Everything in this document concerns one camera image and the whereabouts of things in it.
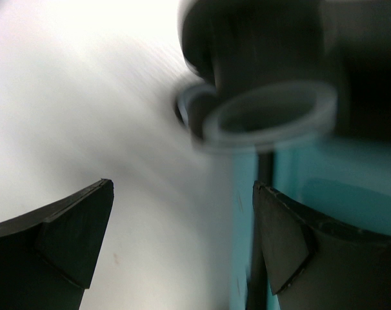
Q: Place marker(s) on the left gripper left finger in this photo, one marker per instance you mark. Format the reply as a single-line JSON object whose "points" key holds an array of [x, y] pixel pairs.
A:
{"points": [[48, 256]]}

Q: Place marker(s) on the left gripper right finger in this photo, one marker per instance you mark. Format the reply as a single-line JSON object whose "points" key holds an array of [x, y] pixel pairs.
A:
{"points": [[314, 261]]}

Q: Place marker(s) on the teal suitcase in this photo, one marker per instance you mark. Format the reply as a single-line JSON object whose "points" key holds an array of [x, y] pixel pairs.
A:
{"points": [[299, 94]]}

